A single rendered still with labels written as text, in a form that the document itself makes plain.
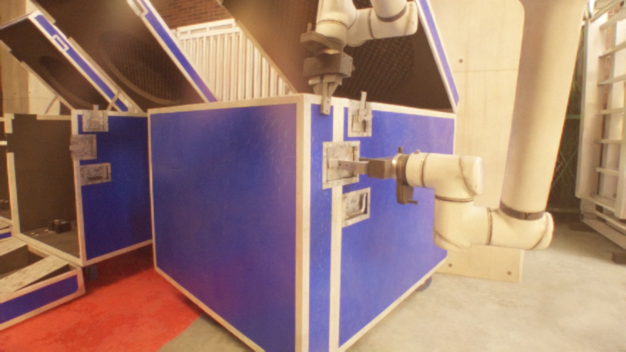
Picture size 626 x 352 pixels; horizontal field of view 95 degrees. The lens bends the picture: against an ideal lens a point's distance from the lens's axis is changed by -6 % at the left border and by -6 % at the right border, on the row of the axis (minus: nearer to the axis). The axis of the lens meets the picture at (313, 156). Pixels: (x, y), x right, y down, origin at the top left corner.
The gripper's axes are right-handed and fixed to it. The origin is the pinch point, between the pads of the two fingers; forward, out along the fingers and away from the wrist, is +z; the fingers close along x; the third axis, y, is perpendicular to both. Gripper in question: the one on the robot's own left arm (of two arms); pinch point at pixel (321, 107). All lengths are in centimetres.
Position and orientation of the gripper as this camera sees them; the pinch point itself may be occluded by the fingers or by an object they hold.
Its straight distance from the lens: 82.9
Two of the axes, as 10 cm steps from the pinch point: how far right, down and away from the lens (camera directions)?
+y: 6.6, 1.2, 7.4
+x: -7.4, -0.7, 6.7
